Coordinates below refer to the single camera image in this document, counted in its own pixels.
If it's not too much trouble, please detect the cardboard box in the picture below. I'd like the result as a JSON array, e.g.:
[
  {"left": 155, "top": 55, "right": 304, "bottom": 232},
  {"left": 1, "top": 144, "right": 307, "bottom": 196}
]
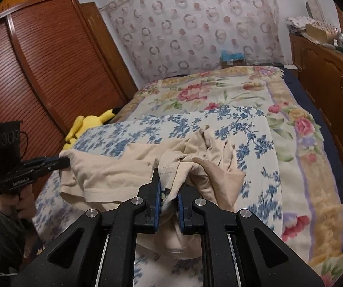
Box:
[{"left": 306, "top": 24, "right": 335, "bottom": 44}]

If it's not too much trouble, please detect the patterned folded cloth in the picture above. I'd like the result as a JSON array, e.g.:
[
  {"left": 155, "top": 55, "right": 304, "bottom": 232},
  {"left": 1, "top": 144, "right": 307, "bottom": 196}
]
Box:
[{"left": 285, "top": 16, "right": 338, "bottom": 33}]

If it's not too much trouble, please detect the wooden cabinet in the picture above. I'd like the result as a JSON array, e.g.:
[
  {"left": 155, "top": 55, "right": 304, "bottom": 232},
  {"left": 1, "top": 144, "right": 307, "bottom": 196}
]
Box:
[{"left": 289, "top": 33, "right": 343, "bottom": 168}]

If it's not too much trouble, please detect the person's left hand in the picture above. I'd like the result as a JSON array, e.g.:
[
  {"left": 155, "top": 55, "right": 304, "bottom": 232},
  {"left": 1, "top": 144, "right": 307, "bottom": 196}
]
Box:
[{"left": 0, "top": 190, "right": 36, "bottom": 219}]

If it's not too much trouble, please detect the pink floral blanket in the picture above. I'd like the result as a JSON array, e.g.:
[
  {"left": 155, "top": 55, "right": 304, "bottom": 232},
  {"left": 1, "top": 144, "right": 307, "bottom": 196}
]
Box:
[{"left": 115, "top": 66, "right": 343, "bottom": 287}]

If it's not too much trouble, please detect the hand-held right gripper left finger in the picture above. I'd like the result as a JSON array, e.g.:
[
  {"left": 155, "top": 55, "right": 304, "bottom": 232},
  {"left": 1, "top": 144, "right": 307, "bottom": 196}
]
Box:
[{"left": 10, "top": 167, "right": 163, "bottom": 287}]

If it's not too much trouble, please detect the brown louvered wardrobe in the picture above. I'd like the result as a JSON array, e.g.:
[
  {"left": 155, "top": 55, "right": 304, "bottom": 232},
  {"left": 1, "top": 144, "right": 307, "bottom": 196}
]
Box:
[{"left": 0, "top": 0, "right": 138, "bottom": 186}]

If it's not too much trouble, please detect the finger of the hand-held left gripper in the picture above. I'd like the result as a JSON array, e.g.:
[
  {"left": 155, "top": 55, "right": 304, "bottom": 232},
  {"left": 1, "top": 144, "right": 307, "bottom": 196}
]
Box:
[{"left": 21, "top": 156, "right": 70, "bottom": 174}]

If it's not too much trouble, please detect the teal box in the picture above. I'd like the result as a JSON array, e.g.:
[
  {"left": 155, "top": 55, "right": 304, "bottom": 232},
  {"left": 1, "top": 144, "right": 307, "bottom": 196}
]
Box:
[{"left": 220, "top": 49, "right": 246, "bottom": 66}]

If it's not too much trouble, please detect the yellow plush toy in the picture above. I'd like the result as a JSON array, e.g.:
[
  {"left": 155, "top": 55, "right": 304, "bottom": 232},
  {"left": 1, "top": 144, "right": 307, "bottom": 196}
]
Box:
[{"left": 63, "top": 108, "right": 115, "bottom": 151}]

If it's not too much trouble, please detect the blue floral bed sheet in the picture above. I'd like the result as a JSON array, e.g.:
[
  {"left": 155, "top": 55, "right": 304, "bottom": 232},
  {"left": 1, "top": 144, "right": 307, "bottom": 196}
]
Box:
[{"left": 32, "top": 109, "right": 282, "bottom": 287}]

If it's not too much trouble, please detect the beige printed t-shirt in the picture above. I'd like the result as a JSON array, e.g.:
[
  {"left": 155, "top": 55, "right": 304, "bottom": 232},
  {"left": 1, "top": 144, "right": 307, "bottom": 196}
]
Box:
[{"left": 59, "top": 125, "right": 247, "bottom": 259}]

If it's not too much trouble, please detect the navy bed sheet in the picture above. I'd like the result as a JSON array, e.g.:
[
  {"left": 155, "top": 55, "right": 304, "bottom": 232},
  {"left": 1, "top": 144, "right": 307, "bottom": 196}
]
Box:
[{"left": 282, "top": 69, "right": 343, "bottom": 246}]

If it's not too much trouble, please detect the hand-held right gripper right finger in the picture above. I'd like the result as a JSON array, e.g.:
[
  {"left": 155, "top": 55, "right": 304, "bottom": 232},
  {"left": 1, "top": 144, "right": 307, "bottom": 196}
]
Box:
[{"left": 176, "top": 182, "right": 324, "bottom": 287}]

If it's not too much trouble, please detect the circle patterned headboard cloth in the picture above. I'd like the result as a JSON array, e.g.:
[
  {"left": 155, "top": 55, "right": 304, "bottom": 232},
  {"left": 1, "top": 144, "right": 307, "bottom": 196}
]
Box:
[{"left": 103, "top": 0, "right": 284, "bottom": 84}]

